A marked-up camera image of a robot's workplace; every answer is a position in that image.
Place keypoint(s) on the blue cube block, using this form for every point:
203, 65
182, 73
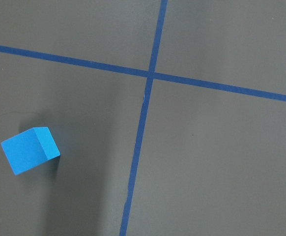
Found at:
30, 149

